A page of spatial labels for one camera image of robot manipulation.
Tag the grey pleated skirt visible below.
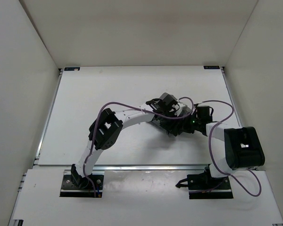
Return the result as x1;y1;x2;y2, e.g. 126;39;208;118
152;93;194;139

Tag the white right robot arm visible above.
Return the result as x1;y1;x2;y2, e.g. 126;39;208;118
185;106;265;189

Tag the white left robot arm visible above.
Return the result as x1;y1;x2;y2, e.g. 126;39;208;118
71;93;189;189

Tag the blue label sticker right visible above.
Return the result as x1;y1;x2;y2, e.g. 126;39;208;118
203;65;220;70

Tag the blue label sticker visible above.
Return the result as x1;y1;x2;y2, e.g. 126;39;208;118
203;65;220;70
64;67;80;71

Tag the blue label sticker left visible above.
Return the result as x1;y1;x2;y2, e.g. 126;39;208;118
64;67;80;71

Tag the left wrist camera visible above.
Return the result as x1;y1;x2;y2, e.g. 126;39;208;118
175;101;191;117

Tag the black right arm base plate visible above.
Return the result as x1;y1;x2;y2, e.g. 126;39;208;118
175;171;233;200

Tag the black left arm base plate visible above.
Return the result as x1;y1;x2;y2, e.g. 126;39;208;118
59;171;104;198

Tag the aluminium table edge rail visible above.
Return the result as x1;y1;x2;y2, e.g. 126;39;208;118
33;163;207;172

